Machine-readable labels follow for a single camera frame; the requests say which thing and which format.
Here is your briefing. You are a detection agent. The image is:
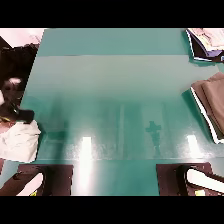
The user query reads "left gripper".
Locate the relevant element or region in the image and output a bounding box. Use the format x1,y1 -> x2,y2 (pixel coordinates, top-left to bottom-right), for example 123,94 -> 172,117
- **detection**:
17,108 -> 36,125

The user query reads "brown garment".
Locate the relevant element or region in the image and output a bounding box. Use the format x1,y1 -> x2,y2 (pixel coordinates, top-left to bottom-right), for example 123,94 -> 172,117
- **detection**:
190,71 -> 224,137

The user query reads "heap of clothes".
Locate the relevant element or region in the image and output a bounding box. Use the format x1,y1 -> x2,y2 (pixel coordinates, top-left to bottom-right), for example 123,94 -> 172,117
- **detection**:
185,28 -> 224,64

